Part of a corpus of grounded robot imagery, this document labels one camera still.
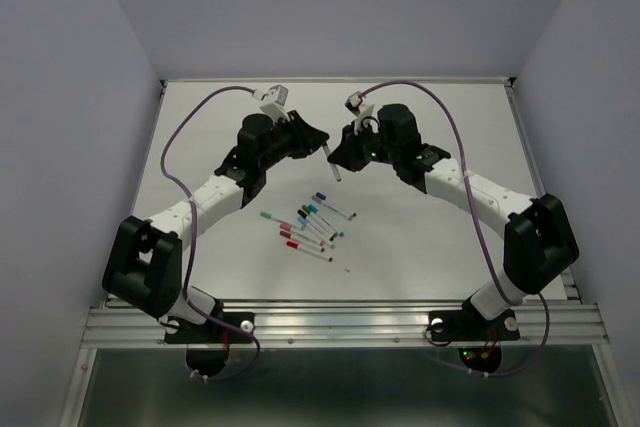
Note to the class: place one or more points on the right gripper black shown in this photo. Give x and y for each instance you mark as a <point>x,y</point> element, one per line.
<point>345,154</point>

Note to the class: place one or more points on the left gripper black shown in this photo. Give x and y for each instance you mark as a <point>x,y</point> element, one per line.
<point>307,138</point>

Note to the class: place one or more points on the dark green pen body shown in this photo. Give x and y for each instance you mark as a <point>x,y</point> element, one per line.
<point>333,167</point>

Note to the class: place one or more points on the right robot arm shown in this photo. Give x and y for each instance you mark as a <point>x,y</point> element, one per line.
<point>538,241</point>

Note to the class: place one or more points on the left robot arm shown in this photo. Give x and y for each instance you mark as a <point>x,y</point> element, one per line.
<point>151,261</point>

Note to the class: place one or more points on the pink capped pen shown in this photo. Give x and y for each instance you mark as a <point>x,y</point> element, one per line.
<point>300,233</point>

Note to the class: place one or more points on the maroon capped pen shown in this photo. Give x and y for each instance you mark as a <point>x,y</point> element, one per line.
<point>302,241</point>

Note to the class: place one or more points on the red capped pen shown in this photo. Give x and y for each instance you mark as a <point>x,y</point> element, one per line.
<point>308,251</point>

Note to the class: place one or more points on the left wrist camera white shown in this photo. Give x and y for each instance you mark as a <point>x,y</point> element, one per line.
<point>272,102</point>

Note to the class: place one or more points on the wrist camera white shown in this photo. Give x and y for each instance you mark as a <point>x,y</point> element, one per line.
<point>272,102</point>
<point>362,109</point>

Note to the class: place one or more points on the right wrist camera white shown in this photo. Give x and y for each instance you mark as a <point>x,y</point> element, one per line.
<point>362,109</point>

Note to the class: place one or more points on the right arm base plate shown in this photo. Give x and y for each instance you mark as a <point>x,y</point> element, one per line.
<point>479,339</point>

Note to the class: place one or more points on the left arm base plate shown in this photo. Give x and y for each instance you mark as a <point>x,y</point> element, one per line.
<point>208,354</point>

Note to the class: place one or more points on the aluminium frame rail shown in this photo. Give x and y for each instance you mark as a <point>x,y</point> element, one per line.
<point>369,324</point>

